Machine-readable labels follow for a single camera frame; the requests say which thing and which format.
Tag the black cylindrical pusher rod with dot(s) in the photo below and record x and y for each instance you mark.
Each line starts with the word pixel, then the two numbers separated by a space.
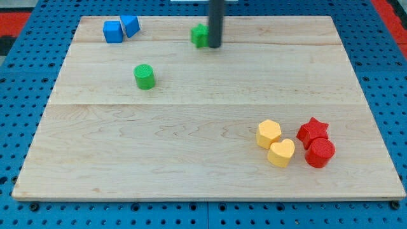
pixel 215 23

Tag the green cylinder block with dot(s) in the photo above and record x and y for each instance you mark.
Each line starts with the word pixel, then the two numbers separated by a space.
pixel 144 76

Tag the red cylinder block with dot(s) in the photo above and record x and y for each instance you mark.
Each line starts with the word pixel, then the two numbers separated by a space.
pixel 320 152

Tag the blue triangle block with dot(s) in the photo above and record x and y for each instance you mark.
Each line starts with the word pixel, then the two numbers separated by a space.
pixel 131 24

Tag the yellow heart block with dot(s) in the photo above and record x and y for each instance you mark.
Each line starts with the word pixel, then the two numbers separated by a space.
pixel 280 153

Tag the yellow hexagon block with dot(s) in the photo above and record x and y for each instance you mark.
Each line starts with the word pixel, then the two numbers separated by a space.
pixel 268 132

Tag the red star block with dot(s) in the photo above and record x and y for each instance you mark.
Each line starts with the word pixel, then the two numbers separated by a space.
pixel 312 130

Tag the light wooden board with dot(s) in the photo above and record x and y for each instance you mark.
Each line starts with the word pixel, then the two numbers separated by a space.
pixel 192 136

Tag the blue cube block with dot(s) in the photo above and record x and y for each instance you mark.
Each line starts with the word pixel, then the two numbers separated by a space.
pixel 113 32

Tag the green star block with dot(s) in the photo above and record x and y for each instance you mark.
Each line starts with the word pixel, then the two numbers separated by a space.
pixel 199 35

